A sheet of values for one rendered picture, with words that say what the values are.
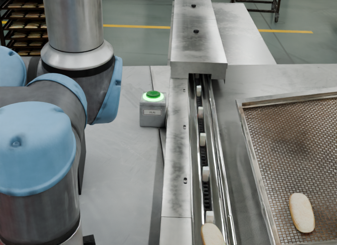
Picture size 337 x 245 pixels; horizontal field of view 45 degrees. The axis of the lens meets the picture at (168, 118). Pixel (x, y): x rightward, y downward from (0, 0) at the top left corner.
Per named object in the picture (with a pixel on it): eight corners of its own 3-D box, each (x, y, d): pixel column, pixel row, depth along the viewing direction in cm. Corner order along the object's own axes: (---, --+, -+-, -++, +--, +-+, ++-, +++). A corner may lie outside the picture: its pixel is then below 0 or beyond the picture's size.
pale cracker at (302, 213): (286, 194, 76) (286, 190, 76) (307, 194, 75) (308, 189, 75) (294, 234, 67) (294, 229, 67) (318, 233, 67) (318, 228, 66)
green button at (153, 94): (146, 95, 113) (146, 90, 112) (160, 95, 113) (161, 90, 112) (145, 101, 110) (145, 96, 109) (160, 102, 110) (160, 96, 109)
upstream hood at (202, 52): (175, -4, 241) (175, -19, 237) (205, -3, 241) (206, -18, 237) (169, 82, 132) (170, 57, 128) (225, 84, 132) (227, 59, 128)
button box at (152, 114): (141, 124, 120) (141, 89, 115) (168, 125, 120) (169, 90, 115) (138, 138, 113) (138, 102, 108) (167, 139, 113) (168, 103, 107)
